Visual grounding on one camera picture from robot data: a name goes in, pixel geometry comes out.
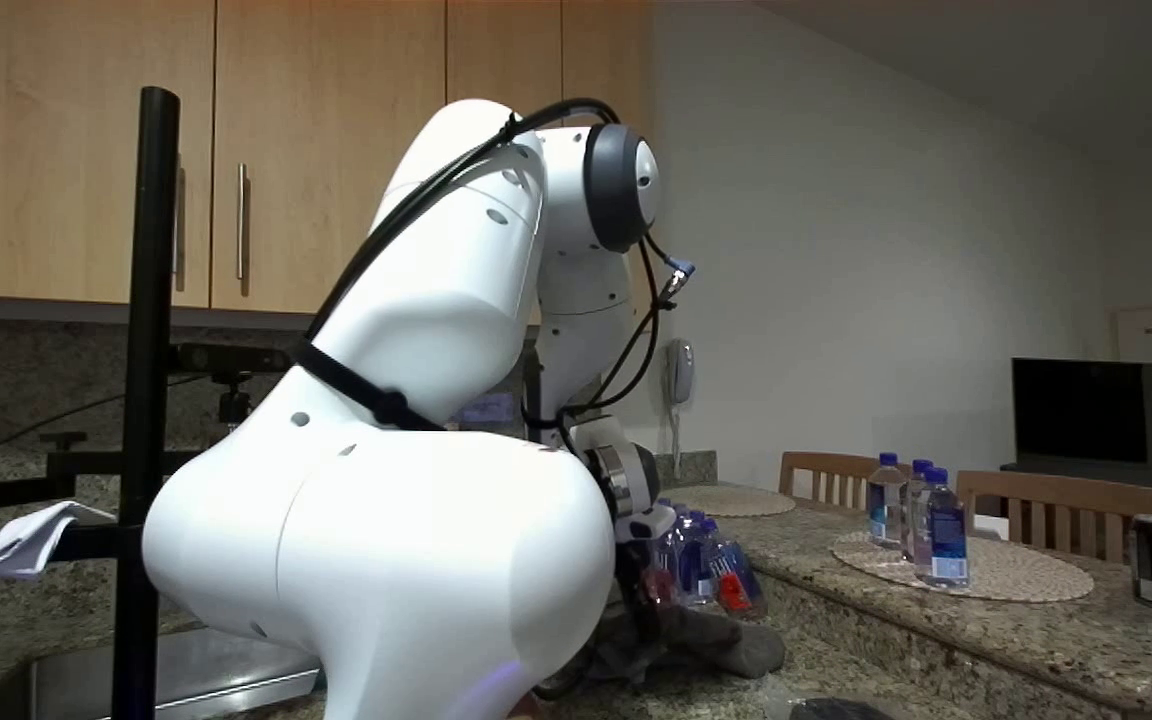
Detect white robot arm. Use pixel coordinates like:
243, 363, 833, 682
144, 95, 660, 720

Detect pack of water bottles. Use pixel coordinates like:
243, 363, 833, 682
631, 499, 763, 620

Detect wooden chair left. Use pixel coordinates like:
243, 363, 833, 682
782, 453, 877, 514

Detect water bottle blue label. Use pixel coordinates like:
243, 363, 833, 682
869, 453, 903, 547

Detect middle water bottle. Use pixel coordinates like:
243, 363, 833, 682
903, 459, 936, 567

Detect wooden upper cabinets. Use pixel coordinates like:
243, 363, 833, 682
0, 0, 651, 314

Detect right water bottle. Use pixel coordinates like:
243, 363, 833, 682
923, 468, 967, 588

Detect round woven placemat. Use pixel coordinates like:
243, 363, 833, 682
827, 532, 1098, 606

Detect black monitor screen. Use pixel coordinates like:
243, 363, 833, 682
1013, 358, 1152, 485

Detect white crumpled paper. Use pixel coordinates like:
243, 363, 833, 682
0, 499, 116, 579

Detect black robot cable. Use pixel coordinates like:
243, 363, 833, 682
292, 93, 701, 434

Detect black camera stand pole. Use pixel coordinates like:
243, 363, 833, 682
0, 86, 261, 720

